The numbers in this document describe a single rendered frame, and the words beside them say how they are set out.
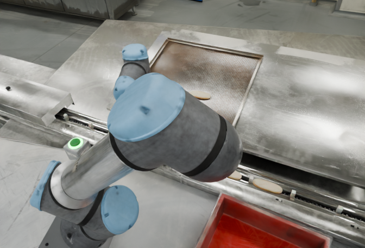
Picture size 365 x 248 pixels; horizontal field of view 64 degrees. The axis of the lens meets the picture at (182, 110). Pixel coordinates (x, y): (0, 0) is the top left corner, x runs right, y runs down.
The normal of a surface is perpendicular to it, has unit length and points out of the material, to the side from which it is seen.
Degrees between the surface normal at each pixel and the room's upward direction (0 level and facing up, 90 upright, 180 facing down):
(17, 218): 0
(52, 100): 0
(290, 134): 10
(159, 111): 55
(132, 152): 78
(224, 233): 0
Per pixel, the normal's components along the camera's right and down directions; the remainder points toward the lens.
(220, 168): 0.40, 0.48
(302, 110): -0.13, -0.61
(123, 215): 0.73, -0.38
